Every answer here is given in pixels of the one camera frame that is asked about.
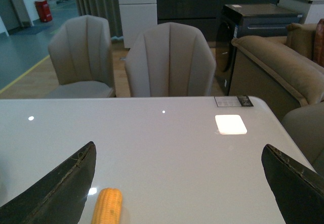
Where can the brown fabric sofa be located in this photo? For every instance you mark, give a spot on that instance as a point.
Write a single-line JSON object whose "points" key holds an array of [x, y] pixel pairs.
{"points": [[279, 70]]}

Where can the brown leather cushion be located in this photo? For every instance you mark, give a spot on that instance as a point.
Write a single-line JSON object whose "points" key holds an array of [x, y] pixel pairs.
{"points": [[318, 44]]}

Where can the black white table sticker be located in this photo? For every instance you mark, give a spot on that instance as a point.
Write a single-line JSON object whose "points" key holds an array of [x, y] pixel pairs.
{"points": [[233, 101]]}

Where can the white counter island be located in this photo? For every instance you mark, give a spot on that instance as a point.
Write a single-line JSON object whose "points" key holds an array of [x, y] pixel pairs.
{"points": [[311, 10]]}

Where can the beige chair far left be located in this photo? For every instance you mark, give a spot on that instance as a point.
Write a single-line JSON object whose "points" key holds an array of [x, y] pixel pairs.
{"points": [[81, 54]]}

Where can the beige chair centre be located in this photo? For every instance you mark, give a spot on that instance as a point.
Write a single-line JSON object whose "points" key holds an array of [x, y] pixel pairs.
{"points": [[170, 60]]}

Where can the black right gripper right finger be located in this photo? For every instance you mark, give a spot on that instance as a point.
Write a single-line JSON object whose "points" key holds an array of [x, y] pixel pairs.
{"points": [[297, 189]]}

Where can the beige chair right edge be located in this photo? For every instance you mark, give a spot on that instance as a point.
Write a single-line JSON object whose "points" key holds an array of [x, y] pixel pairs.
{"points": [[305, 127]]}

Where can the yellow corn cob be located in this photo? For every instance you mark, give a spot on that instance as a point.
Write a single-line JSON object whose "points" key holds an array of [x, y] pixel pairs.
{"points": [[108, 206]]}

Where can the white cabinet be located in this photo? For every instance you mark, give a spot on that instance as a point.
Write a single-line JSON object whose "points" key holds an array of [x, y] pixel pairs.
{"points": [[136, 16]]}

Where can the grey green curtain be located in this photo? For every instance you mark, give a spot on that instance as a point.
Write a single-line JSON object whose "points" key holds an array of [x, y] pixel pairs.
{"points": [[108, 9]]}

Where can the black washing machine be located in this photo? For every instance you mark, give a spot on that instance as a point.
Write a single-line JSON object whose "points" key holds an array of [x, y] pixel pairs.
{"points": [[238, 20]]}

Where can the beige chair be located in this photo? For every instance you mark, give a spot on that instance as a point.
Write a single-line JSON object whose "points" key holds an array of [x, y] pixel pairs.
{"points": [[170, 60], [81, 54]]}

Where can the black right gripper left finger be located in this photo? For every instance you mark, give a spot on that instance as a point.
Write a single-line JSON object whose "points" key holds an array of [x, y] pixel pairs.
{"points": [[58, 197]]}

